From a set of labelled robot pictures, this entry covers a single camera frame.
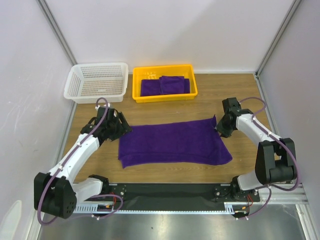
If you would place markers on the white slotted cable duct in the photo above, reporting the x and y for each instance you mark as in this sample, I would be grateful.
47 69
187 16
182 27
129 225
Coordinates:
104 208

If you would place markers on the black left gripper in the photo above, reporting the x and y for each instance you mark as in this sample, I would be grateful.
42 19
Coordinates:
124 128

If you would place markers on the purple towel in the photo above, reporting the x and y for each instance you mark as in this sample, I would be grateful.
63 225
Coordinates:
152 87
194 141
170 85

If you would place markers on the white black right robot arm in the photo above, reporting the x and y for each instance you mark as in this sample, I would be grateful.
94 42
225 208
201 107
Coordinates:
275 164

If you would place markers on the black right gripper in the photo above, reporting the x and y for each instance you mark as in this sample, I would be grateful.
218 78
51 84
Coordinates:
222 126

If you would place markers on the aluminium frame rail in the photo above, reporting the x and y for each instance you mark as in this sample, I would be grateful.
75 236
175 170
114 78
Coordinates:
287 192

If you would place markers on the yellow plastic tray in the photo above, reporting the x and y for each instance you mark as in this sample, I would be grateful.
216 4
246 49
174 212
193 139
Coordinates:
153 73

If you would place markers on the white perforated plastic basket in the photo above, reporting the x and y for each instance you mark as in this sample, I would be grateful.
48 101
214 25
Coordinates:
88 82

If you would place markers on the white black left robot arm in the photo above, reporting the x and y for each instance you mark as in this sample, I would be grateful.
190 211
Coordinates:
66 170

